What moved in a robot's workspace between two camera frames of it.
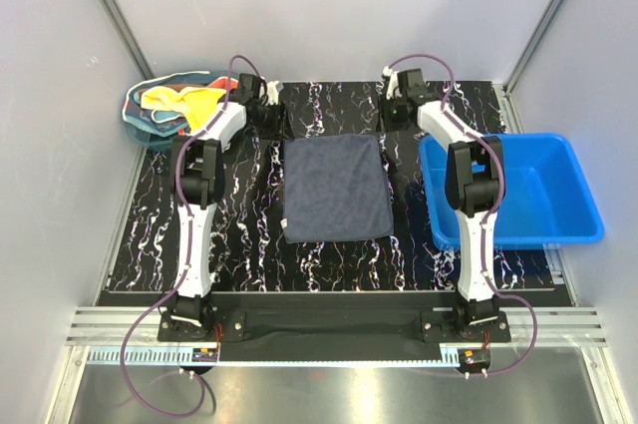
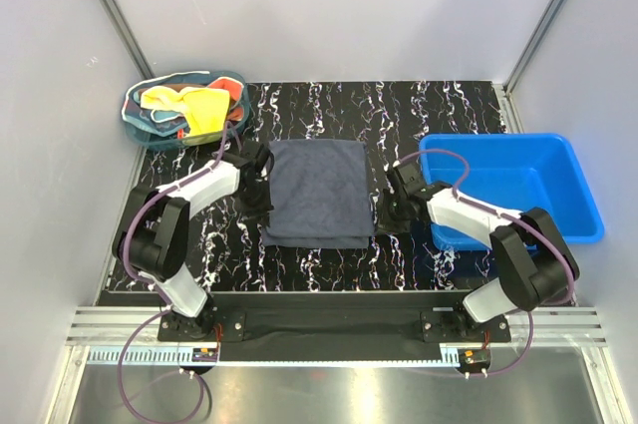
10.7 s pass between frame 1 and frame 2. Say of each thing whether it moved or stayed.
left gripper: moved
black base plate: stayed
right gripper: moved
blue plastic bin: stayed
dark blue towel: moved
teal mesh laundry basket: stayed
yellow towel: stayed
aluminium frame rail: stayed
